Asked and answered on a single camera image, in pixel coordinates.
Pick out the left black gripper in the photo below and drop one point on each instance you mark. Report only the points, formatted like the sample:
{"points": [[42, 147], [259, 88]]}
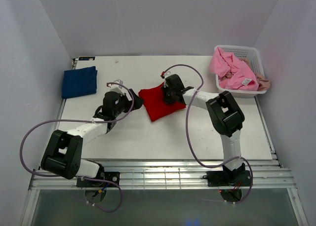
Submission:
{"points": [[129, 101]]}

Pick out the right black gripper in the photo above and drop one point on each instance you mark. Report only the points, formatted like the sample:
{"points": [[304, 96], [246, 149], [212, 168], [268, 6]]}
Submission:
{"points": [[167, 95]]}

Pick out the red t-shirt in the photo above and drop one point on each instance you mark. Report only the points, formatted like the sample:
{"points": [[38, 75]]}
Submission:
{"points": [[155, 105]]}

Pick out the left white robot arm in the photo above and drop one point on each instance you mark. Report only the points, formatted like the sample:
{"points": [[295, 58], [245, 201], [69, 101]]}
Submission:
{"points": [[62, 156]]}

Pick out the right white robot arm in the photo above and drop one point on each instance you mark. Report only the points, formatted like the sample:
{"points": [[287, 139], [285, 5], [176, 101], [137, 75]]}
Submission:
{"points": [[226, 118]]}

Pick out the folded blue t-shirt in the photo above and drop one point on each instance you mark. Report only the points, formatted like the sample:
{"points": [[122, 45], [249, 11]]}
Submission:
{"points": [[79, 82]]}

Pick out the small blue label sticker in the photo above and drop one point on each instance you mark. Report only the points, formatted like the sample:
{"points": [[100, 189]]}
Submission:
{"points": [[86, 58]]}

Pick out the pink t-shirt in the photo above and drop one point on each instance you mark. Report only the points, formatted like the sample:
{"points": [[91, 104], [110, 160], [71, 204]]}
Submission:
{"points": [[233, 73]]}

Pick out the white plastic laundry basket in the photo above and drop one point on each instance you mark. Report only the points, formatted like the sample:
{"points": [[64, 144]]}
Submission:
{"points": [[253, 56]]}

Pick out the beige garment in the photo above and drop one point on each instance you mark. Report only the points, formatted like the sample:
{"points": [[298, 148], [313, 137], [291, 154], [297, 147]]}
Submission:
{"points": [[264, 84]]}

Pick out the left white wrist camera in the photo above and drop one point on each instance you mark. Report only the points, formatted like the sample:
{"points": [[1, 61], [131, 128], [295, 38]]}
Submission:
{"points": [[116, 86]]}

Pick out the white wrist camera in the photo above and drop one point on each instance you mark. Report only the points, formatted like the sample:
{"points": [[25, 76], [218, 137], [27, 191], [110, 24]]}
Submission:
{"points": [[116, 86], [165, 74]]}

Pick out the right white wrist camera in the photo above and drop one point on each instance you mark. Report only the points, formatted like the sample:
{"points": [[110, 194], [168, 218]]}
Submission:
{"points": [[165, 74]]}

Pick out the aluminium table frame rail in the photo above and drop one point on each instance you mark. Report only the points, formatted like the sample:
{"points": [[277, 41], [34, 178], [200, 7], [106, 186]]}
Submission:
{"points": [[144, 175]]}

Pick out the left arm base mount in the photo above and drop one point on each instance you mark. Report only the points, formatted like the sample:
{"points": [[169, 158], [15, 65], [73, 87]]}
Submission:
{"points": [[96, 190]]}

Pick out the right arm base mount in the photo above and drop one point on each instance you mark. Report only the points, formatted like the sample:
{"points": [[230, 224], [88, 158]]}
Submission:
{"points": [[229, 187]]}

